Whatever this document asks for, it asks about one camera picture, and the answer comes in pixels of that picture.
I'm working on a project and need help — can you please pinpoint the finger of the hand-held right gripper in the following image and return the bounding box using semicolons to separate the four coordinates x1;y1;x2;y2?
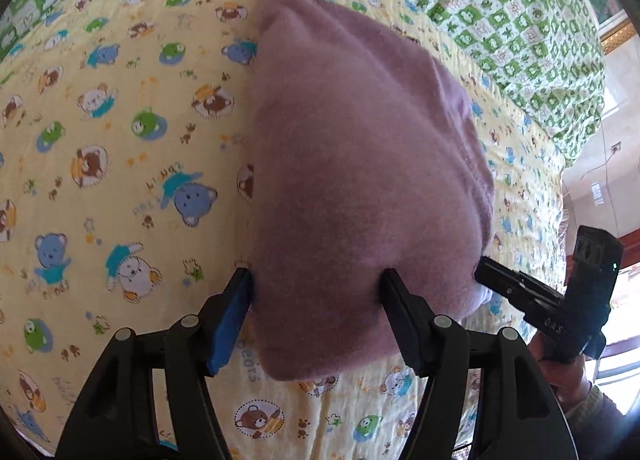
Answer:
473;257;567;315

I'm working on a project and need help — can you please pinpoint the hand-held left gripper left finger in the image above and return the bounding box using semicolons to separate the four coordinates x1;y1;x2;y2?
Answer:
54;267;255;460

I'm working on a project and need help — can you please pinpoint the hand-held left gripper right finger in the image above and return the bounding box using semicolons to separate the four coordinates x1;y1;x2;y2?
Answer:
381;268;577;460

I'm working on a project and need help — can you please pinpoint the purple fleece garment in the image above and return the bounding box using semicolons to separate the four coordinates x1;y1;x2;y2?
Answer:
247;0;497;383

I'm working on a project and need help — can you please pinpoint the person's right forearm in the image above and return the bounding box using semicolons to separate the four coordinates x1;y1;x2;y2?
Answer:
564;381;628;460

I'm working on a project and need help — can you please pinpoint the person's right hand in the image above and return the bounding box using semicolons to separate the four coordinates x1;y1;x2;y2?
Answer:
529;332;597;408

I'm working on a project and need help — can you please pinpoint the yellow cartoon animal printed blanket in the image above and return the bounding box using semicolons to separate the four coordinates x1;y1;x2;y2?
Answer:
0;0;568;458

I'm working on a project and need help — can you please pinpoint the green checkered printed blanket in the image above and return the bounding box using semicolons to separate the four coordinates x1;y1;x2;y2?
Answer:
0;0;608;170

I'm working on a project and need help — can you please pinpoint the white cable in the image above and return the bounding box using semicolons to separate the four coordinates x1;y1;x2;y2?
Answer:
564;149;617;191

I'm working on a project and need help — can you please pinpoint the gold picture frame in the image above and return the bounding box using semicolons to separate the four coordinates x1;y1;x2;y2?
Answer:
599;10;638;57

